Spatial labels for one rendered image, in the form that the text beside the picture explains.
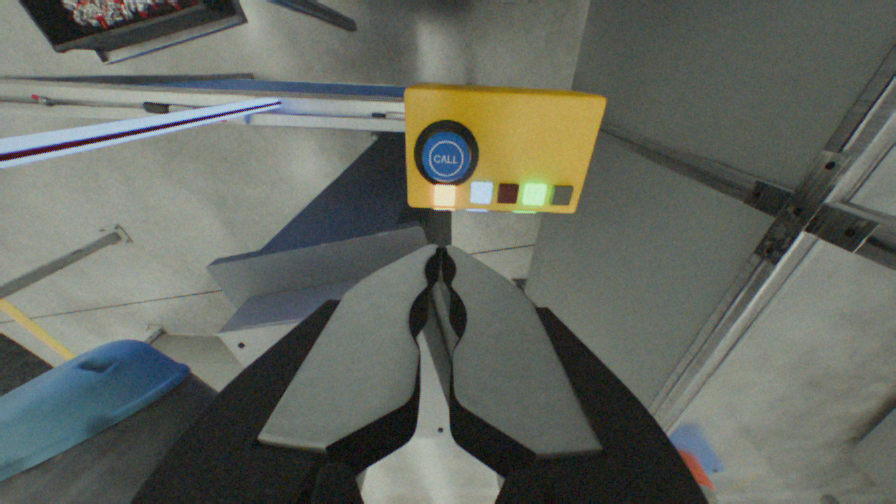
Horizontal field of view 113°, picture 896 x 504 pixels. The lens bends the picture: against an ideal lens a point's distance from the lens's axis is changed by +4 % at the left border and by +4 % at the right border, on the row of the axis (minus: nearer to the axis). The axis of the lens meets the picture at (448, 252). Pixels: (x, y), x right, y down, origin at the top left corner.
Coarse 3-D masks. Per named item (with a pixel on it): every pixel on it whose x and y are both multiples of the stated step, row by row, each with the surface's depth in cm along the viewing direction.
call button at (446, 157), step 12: (444, 132) 24; (432, 144) 24; (444, 144) 24; (456, 144) 24; (432, 156) 24; (444, 156) 24; (456, 156) 24; (468, 156) 25; (432, 168) 25; (444, 168) 25; (456, 168) 25; (444, 180) 26
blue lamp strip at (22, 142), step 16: (192, 112) 29; (208, 112) 30; (80, 128) 21; (96, 128) 21; (112, 128) 21; (128, 128) 22; (0, 144) 16; (16, 144) 17; (32, 144) 17; (48, 144) 18
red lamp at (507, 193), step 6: (498, 186) 27; (504, 186) 26; (510, 186) 26; (516, 186) 26; (498, 192) 27; (504, 192) 26; (510, 192) 26; (516, 192) 26; (498, 198) 27; (504, 198) 27; (510, 198) 27; (516, 198) 27
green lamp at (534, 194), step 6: (528, 186) 26; (534, 186) 26; (540, 186) 26; (546, 186) 26; (528, 192) 26; (534, 192) 26; (540, 192) 26; (528, 198) 27; (534, 198) 27; (540, 198) 27; (534, 204) 27; (540, 204) 27
